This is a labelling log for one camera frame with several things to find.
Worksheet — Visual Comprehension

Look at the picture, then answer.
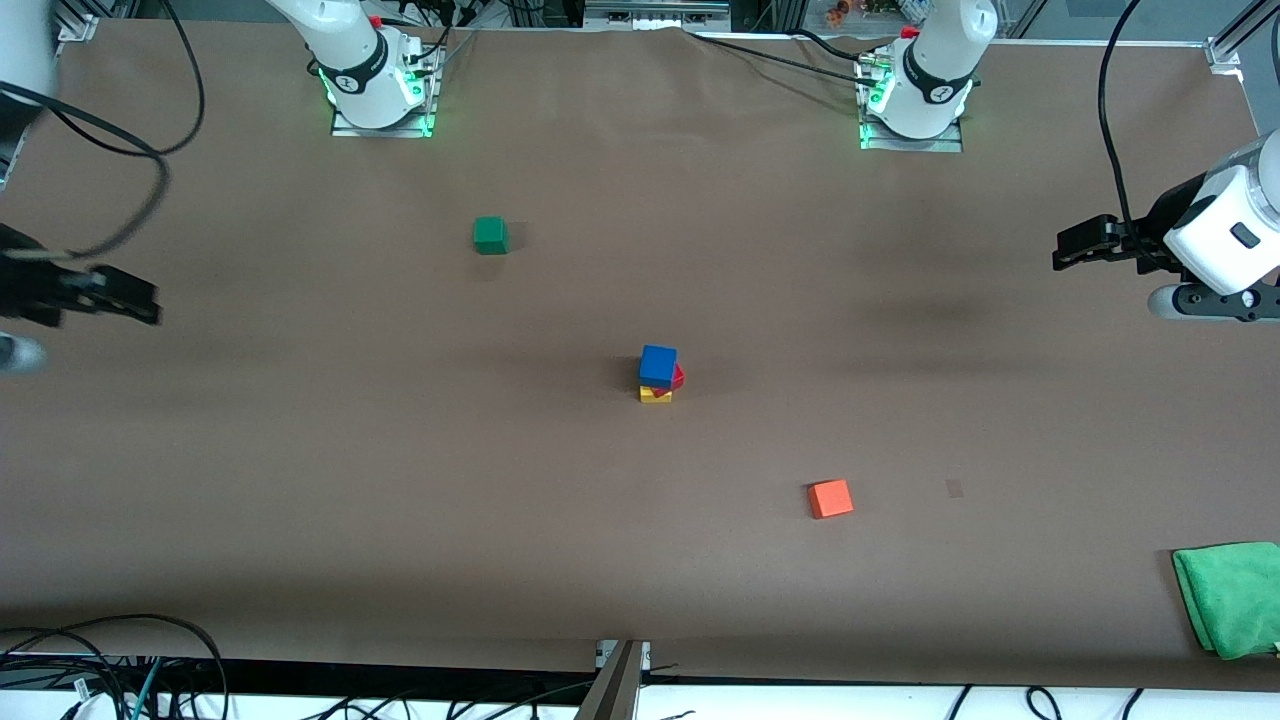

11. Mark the black looped cable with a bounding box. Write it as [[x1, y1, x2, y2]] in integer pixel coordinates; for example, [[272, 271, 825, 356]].
[[0, 613, 231, 720]]

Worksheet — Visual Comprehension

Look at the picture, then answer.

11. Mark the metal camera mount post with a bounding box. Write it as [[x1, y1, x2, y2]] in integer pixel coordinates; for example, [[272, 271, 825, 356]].
[[575, 640, 651, 720]]

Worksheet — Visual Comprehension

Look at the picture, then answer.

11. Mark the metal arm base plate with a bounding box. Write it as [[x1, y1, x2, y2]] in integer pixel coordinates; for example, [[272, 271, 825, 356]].
[[858, 50, 964, 153], [330, 40, 443, 139]]

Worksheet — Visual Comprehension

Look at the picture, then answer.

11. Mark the orange wooden block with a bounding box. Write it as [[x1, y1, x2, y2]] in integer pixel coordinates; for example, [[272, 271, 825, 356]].
[[808, 479, 855, 520]]

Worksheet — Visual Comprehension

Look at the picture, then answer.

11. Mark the green microfibre cloth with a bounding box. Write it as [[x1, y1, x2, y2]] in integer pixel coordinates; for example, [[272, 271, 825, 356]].
[[1172, 541, 1280, 661]]

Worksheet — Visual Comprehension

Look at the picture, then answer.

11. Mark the silver metal rail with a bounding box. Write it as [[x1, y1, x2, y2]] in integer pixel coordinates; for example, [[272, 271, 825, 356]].
[[585, 0, 731, 29]]

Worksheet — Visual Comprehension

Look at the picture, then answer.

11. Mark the brown paper table cover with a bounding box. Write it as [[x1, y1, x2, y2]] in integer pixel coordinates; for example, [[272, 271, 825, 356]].
[[0, 18, 1280, 691]]

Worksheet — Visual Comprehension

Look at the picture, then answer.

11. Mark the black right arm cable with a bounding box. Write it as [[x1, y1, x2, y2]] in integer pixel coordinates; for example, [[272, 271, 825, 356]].
[[0, 0, 207, 263]]

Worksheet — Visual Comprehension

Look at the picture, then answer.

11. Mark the long black table cable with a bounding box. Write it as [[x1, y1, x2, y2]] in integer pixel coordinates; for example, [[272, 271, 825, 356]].
[[685, 28, 881, 81]]

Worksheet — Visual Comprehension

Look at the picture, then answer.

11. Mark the teal cable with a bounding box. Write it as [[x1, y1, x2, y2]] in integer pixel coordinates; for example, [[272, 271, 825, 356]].
[[128, 657, 166, 720]]

